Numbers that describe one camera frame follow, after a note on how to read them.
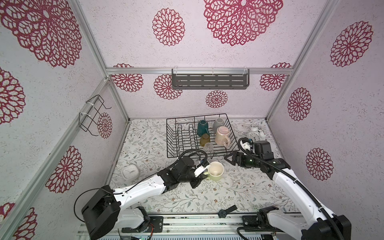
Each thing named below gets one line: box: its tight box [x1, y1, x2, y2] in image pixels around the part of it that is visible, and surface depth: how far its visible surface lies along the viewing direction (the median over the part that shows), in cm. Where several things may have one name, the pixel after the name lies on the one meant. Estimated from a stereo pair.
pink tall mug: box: [215, 125, 231, 149], surface depth 99 cm
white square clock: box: [121, 164, 139, 180], surface depth 90 cm
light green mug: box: [203, 161, 224, 182], surface depth 78 cm
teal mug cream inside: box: [197, 119, 210, 137], surface depth 103 cm
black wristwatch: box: [218, 205, 238, 219], surface depth 79 cm
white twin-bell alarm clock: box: [247, 126, 266, 142], surface depth 101 cm
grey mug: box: [213, 117, 224, 133], surface depth 105 cm
